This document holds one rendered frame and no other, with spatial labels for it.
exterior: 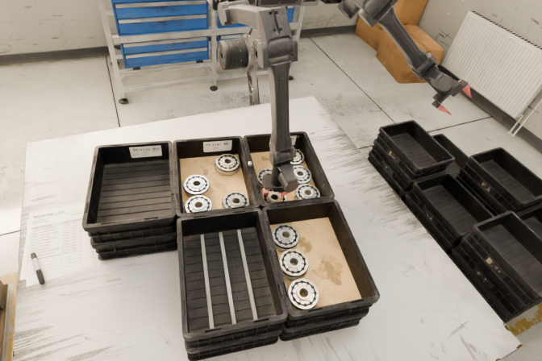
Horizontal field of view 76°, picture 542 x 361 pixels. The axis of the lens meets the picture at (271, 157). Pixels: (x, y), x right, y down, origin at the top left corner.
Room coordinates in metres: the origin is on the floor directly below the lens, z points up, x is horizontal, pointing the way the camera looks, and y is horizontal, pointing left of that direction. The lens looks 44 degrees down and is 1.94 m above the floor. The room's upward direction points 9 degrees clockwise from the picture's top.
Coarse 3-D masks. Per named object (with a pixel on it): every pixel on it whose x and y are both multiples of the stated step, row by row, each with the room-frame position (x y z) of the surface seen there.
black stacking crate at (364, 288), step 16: (288, 208) 0.79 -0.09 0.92; (304, 208) 0.82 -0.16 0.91; (320, 208) 0.84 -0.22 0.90; (272, 224) 0.78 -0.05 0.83; (336, 224) 0.79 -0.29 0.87; (352, 256) 0.65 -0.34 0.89; (352, 272) 0.62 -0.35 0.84; (368, 288) 0.54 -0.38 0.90; (288, 320) 0.41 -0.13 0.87; (304, 320) 0.42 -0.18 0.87; (320, 320) 0.45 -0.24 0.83
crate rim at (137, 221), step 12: (108, 144) 0.96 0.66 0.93; (120, 144) 0.98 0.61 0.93; (132, 144) 0.99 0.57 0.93; (144, 144) 1.00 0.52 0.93; (96, 156) 0.89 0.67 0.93; (84, 216) 0.62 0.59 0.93; (156, 216) 0.66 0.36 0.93; (168, 216) 0.67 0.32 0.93; (84, 228) 0.58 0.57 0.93; (96, 228) 0.59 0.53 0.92; (108, 228) 0.60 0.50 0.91
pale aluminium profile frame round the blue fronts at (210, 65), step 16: (176, 32) 2.62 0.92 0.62; (192, 32) 2.69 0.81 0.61; (208, 32) 2.75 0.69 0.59; (224, 32) 2.83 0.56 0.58; (240, 32) 2.90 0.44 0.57; (112, 48) 2.39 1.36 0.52; (112, 64) 2.38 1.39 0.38; (176, 64) 2.65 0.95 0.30; (192, 64) 2.70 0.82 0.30; (208, 64) 2.77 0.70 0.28; (176, 80) 2.65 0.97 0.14; (192, 80) 2.70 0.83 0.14; (208, 80) 2.77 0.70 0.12
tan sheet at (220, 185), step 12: (216, 156) 1.09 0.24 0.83; (192, 168) 1.00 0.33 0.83; (204, 168) 1.01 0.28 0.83; (240, 168) 1.04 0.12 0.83; (216, 180) 0.95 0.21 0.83; (228, 180) 0.96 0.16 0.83; (240, 180) 0.97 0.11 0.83; (216, 192) 0.89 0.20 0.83; (228, 192) 0.90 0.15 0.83; (216, 204) 0.83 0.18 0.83
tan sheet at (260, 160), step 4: (256, 152) 1.16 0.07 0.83; (260, 152) 1.16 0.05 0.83; (264, 152) 1.17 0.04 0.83; (268, 152) 1.17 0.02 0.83; (252, 156) 1.13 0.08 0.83; (256, 156) 1.13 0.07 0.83; (260, 156) 1.13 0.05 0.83; (264, 156) 1.14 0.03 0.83; (268, 156) 1.14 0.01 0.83; (252, 160) 1.10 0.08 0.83; (256, 160) 1.11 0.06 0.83; (260, 160) 1.11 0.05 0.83; (264, 160) 1.11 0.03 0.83; (268, 160) 1.12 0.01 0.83; (304, 160) 1.15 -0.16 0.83; (256, 164) 1.08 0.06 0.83; (260, 164) 1.08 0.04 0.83; (264, 164) 1.09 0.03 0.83; (268, 164) 1.09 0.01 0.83; (304, 164) 1.13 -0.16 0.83; (256, 168) 1.06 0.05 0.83; (260, 168) 1.06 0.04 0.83; (272, 168) 1.07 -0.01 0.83; (256, 172) 1.03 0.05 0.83; (312, 180) 1.04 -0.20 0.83; (312, 184) 1.02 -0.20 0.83; (260, 188) 0.95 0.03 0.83; (292, 192) 0.95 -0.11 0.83; (288, 196) 0.93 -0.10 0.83; (292, 196) 0.93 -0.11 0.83; (288, 200) 0.91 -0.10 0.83
